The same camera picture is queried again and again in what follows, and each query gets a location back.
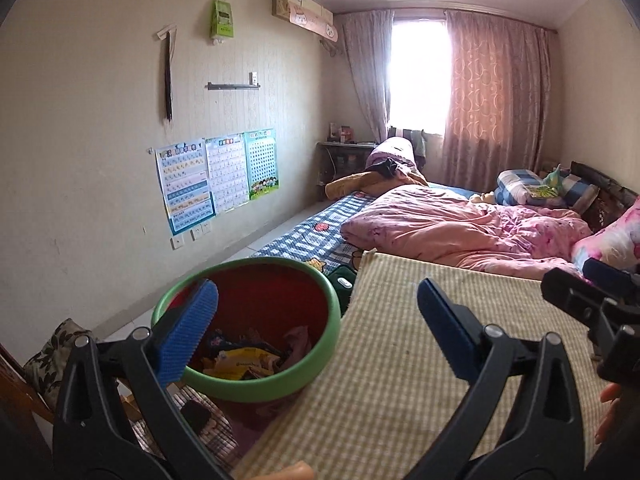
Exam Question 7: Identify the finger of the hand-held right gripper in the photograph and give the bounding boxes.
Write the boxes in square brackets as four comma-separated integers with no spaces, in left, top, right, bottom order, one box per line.
[541,267,618,346]
[582,257,633,286]

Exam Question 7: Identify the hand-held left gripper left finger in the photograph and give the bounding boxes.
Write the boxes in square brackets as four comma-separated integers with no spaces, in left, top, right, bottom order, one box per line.
[51,279,236,480]

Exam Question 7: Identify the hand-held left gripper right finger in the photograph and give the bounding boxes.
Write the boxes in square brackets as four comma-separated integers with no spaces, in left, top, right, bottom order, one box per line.
[405,277,587,480]

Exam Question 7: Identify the dark blue snack wrapper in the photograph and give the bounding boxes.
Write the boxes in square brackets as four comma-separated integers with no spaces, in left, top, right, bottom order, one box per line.
[207,329,253,356]

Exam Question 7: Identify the large yellow snack wrapper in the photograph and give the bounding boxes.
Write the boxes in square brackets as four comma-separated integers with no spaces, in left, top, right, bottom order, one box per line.
[202,347,281,381]

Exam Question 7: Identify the red bin with green rim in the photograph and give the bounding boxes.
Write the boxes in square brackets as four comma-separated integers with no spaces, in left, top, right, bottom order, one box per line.
[151,257,343,441]

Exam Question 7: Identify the person's right hand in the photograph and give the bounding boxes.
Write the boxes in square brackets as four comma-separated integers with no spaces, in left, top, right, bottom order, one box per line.
[596,382,625,444]

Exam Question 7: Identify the person's left hand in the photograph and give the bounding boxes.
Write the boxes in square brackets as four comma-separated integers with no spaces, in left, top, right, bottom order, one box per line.
[260,462,316,480]

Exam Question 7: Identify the pink floral pillow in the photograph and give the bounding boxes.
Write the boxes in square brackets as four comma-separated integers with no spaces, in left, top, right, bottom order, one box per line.
[570,197,640,273]

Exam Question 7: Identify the yellow checked mat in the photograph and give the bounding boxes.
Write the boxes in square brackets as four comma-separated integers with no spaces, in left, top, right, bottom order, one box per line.
[232,250,616,480]

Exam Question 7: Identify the dark headboard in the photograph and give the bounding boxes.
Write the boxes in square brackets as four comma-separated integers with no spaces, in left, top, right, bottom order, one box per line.
[570,160,640,233]

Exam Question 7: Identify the small black box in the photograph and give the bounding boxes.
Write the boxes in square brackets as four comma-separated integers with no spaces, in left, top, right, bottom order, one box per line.
[180,400,211,436]

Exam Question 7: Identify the pink quilt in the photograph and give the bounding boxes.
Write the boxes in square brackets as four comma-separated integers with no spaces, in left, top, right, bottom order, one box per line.
[340,185,593,281]

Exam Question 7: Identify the green plush toy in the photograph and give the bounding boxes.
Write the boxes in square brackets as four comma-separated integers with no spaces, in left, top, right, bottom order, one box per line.
[542,164,571,191]

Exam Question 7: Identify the striped woven cloth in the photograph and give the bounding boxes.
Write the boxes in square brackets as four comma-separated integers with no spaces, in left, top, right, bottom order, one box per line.
[127,385,241,471]

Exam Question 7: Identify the dark green white object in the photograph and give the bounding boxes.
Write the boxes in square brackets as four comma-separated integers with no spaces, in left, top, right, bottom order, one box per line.
[327,266,358,306]

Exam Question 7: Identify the blue white checked pillow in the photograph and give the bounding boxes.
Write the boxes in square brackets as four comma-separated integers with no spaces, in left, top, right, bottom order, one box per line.
[496,169,598,216]

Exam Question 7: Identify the wooden chair with cushion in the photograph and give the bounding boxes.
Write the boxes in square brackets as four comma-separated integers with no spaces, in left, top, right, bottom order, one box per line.
[22,317,91,406]

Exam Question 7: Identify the blue checked bedsheet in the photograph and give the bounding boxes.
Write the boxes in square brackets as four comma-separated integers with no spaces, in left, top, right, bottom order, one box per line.
[250,182,481,281]

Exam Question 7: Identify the brown blanket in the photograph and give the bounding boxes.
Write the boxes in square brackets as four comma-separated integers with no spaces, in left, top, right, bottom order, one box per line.
[325,167,428,198]

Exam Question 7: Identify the dark striped hanging clothes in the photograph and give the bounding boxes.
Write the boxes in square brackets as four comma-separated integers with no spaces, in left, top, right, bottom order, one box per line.
[387,127,428,171]

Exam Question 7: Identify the folded purple quilt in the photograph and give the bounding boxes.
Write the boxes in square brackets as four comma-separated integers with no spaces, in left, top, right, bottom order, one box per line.
[365,137,418,173]

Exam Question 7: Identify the pink patterned curtain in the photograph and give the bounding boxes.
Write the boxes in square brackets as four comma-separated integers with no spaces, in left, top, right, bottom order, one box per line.
[440,10,551,193]

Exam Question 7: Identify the dark side table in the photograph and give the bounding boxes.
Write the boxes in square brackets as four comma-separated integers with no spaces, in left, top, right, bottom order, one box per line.
[316,141,378,201]

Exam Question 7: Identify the window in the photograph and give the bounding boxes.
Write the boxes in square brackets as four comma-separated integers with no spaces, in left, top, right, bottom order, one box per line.
[387,20,448,136]

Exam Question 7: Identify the sheer purple curtain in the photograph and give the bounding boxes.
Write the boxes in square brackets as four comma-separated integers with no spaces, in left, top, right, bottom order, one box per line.
[335,10,396,141]

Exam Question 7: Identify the green hanging tissue box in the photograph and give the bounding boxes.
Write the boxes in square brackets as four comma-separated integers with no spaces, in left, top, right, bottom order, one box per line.
[210,0,236,43]

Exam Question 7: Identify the air conditioner with cover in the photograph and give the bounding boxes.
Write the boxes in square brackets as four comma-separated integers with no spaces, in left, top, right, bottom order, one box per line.
[272,0,340,42]

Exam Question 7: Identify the blue chart wall poster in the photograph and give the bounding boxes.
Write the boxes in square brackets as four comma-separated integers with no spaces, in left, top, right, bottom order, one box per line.
[155,137,217,236]

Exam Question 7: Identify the white chart wall poster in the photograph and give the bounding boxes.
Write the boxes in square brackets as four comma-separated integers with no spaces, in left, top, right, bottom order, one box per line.
[205,132,250,214]

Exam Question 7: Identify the green chart wall poster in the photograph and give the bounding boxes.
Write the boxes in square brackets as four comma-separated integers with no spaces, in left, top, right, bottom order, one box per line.
[243,128,280,201]

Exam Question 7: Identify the grey wall rail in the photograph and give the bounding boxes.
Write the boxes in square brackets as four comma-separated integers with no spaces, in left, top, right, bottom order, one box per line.
[206,72,261,91]

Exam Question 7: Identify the dark hanging wall strip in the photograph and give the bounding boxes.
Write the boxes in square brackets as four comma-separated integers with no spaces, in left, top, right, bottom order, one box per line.
[154,24,178,123]

